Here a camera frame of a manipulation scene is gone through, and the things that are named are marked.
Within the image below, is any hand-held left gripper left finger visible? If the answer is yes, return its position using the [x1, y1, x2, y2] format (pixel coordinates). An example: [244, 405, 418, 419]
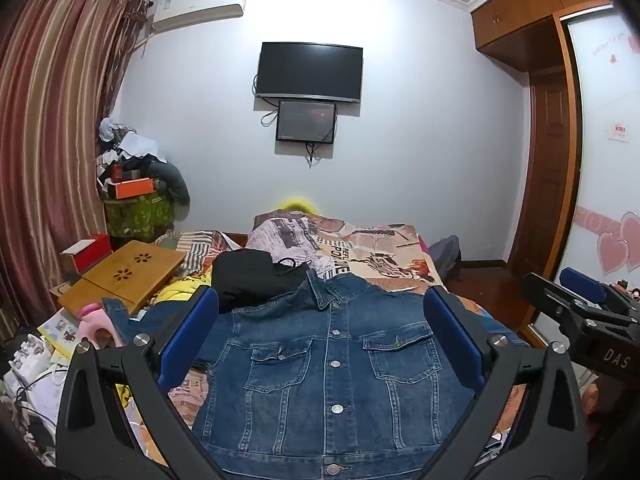
[55, 286, 226, 480]

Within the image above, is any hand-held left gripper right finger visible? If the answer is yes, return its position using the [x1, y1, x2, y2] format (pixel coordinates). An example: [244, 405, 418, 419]
[415, 286, 588, 480]

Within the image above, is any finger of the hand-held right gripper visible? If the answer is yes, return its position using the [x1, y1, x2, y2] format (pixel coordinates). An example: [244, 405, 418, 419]
[559, 266, 640, 322]
[522, 272, 583, 336]

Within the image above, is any blue denim jacket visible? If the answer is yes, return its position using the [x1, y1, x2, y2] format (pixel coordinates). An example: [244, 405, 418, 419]
[102, 267, 526, 480]

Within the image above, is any person's right hand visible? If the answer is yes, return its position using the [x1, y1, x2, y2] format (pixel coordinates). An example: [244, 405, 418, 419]
[581, 376, 608, 416]

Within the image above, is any yellow cloth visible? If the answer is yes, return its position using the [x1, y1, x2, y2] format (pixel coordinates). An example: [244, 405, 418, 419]
[152, 270, 213, 307]

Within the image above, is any black folded garment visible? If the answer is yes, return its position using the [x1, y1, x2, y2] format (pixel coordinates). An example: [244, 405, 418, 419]
[212, 248, 288, 313]

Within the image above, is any striped pillow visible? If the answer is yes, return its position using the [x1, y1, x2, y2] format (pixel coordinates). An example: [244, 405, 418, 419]
[152, 230, 223, 272]

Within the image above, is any purple bag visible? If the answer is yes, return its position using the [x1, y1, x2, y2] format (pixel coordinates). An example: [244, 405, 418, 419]
[427, 235, 462, 281]

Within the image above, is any wooden lap table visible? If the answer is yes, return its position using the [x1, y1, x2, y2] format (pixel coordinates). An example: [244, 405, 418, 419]
[57, 240, 187, 317]

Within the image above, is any pink toy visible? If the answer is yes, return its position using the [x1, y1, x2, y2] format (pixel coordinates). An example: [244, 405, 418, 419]
[75, 302, 126, 348]

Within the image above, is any newspaper print bedspread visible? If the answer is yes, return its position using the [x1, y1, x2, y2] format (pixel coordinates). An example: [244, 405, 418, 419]
[165, 210, 531, 461]

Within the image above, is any brown wooden door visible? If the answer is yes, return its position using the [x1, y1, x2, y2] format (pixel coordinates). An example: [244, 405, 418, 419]
[507, 67, 573, 281]

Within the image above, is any red box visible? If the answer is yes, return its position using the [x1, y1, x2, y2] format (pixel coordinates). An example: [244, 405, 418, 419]
[60, 233, 112, 276]

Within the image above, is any green patterned bag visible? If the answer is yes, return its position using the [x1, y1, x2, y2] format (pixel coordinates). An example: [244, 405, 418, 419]
[104, 192, 176, 243]

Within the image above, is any pile of papers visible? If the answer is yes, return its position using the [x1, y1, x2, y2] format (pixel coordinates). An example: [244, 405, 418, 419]
[0, 305, 81, 461]

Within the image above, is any grey cloth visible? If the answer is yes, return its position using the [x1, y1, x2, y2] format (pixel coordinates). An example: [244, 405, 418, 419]
[122, 155, 191, 207]

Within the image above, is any orange box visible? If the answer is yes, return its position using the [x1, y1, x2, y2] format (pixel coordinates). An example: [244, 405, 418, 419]
[109, 177, 155, 200]

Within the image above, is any yellow round object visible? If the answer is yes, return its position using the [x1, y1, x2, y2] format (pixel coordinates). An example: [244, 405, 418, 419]
[277, 197, 321, 214]

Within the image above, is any white cloth pile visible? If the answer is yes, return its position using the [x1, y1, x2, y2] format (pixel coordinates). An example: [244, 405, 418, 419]
[98, 117, 161, 162]

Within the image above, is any striped red curtain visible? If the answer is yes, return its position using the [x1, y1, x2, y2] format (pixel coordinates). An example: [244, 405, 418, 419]
[0, 0, 151, 356]

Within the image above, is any wooden overhead cabinet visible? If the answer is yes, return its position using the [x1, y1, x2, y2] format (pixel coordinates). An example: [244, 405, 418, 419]
[471, 0, 621, 73]

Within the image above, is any white air conditioner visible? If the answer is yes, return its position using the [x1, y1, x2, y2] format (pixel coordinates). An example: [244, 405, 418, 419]
[151, 0, 249, 32]

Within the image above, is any black garment with straps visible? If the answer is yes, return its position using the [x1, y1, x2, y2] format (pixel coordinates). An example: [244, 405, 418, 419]
[272, 256, 313, 293]

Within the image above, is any small black wall monitor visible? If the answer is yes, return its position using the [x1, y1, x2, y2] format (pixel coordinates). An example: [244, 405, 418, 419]
[276, 100, 337, 146]

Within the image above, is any black wall television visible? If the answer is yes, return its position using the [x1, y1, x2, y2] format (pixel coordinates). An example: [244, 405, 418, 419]
[255, 41, 364, 104]

